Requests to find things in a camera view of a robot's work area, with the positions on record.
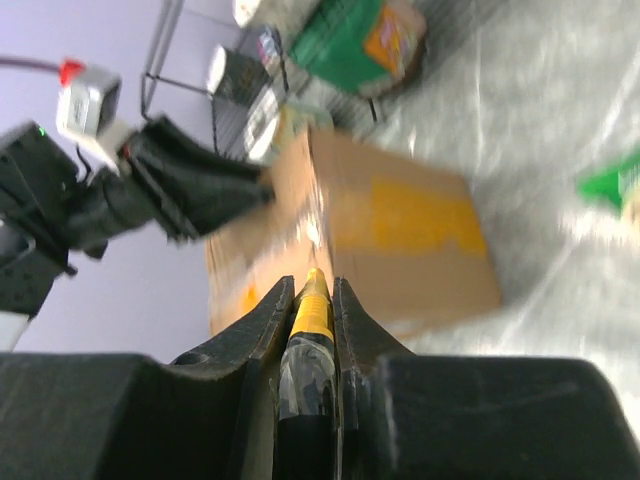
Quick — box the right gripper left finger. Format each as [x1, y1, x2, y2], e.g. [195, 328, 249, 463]
[1, 276, 295, 479]

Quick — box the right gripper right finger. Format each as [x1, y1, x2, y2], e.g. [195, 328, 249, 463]
[333, 278, 639, 479]

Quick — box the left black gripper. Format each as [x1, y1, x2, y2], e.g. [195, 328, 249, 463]
[84, 115, 274, 245]

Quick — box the yellow utility knife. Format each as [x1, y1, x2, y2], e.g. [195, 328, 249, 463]
[273, 268, 340, 479]

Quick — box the brown cardboard express box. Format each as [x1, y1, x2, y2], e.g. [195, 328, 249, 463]
[205, 129, 502, 339]

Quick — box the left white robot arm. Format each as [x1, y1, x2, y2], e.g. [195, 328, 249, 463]
[1, 115, 274, 352]

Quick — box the black can white lid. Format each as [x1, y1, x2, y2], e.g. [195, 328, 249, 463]
[206, 45, 270, 108]

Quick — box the green snack bag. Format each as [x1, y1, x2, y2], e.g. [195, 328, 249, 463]
[577, 149, 639, 228]

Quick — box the black wire basket rack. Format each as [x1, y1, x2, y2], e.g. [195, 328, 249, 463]
[139, 0, 381, 161]

